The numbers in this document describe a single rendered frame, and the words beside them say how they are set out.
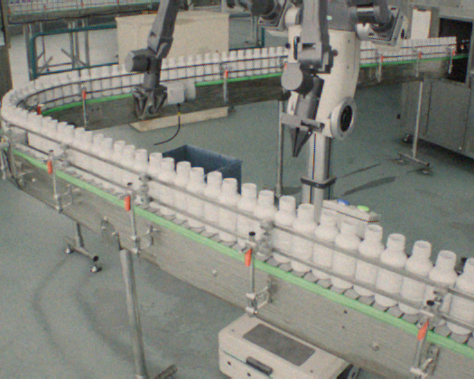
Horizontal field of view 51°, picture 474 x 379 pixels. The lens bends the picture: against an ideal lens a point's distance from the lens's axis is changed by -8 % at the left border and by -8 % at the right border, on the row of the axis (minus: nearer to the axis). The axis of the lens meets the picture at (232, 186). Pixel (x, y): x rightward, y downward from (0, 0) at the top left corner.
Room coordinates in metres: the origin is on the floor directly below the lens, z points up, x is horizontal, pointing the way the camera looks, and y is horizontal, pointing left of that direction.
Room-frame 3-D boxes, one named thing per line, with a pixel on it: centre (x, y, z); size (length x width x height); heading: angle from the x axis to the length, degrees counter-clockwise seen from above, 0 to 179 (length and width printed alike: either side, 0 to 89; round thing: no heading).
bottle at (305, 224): (1.13, -0.17, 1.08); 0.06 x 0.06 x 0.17
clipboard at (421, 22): (4.91, -1.77, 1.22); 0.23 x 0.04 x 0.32; 31
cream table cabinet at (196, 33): (5.90, 0.66, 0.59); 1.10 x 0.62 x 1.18; 121
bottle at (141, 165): (1.52, 0.27, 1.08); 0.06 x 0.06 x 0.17
